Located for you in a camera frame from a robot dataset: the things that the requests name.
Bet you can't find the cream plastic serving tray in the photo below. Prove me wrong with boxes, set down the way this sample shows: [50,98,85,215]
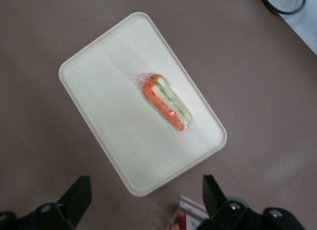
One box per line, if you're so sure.
[58,11,228,197]

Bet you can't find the sandwich orange filling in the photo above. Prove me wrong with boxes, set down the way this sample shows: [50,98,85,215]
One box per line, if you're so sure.
[136,72,193,132]

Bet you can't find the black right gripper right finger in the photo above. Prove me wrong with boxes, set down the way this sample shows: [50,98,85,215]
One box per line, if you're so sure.
[195,175,251,230]

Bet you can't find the thick black floor cable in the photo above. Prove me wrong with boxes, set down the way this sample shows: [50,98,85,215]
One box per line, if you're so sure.
[255,0,308,15]

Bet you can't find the red tartan cookie box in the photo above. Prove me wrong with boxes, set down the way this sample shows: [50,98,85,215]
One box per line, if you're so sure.
[168,194,211,230]

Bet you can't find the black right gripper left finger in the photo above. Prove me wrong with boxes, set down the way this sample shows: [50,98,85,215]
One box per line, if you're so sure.
[32,175,91,230]

